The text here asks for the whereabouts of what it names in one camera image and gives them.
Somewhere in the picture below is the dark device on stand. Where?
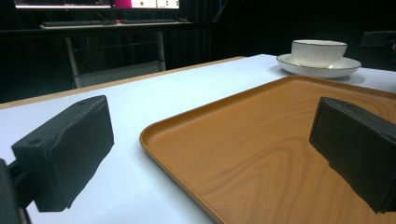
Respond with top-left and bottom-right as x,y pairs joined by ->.
360,30 -> 396,48

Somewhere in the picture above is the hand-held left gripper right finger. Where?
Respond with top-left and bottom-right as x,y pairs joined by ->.
308,96 -> 396,215

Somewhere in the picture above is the white gold-rimmed plate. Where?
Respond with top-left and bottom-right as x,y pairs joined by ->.
276,53 -> 362,79

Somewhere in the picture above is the computer monitor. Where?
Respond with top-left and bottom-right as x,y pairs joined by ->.
112,0 -> 181,9
13,0 -> 112,10

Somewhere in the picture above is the black keyboard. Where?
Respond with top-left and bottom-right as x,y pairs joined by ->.
120,19 -> 177,25
40,20 -> 117,27

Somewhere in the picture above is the wood-grain brown tray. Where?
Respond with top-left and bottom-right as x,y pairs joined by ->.
139,75 -> 396,224

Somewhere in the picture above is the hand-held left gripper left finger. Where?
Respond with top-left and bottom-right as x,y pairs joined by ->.
10,94 -> 115,213

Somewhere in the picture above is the white ribbed bowl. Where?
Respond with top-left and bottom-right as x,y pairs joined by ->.
290,39 -> 348,69

